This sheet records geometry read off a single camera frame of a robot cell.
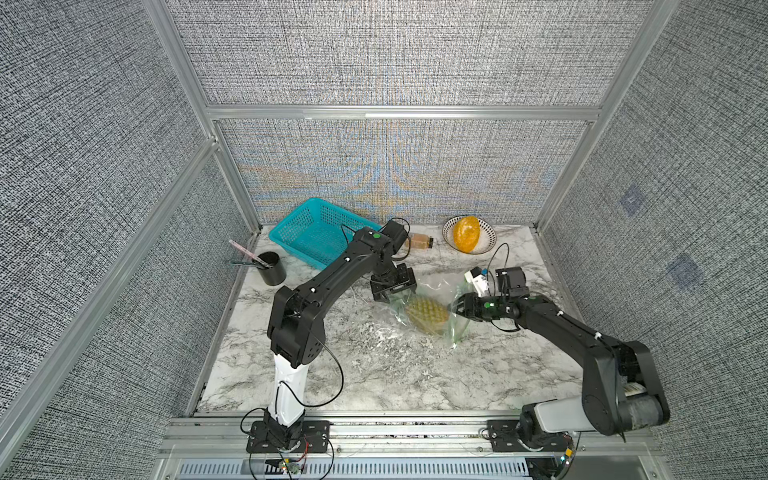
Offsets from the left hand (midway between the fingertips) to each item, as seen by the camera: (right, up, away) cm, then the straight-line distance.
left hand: (412, 292), depth 83 cm
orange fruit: (+22, +18, +27) cm, 39 cm away
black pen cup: (-45, +3, +20) cm, 50 cm away
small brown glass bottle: (+6, +15, +27) cm, 32 cm away
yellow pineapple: (+5, -7, +3) cm, 9 cm away
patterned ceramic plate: (+32, +17, +31) cm, 48 cm away
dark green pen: (-51, +8, +10) cm, 52 cm away
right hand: (+11, -3, +3) cm, 12 cm away
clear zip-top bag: (+9, -1, +9) cm, 13 cm away
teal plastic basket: (-34, +19, +35) cm, 52 cm away
